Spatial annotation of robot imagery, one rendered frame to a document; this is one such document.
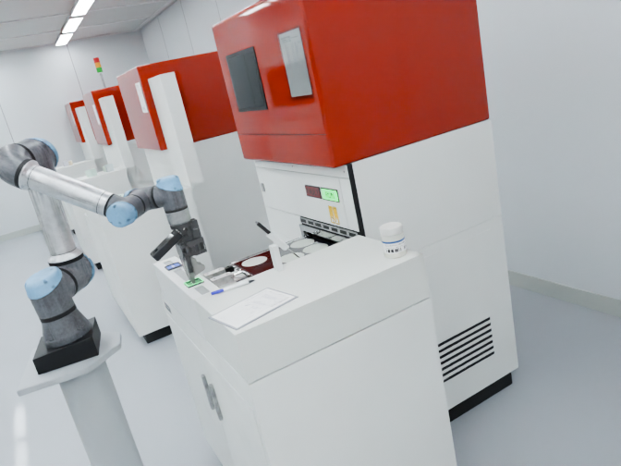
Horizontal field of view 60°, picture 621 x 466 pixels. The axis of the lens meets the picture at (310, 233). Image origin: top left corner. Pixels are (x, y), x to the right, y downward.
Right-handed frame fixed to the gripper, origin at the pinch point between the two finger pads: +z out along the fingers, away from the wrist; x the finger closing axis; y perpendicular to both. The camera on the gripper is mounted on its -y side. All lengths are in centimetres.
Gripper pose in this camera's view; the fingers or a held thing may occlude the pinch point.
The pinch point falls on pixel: (190, 280)
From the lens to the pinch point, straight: 185.8
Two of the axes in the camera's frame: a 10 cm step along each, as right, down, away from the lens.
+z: 2.1, 9.4, 2.9
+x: -4.8, -1.6, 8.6
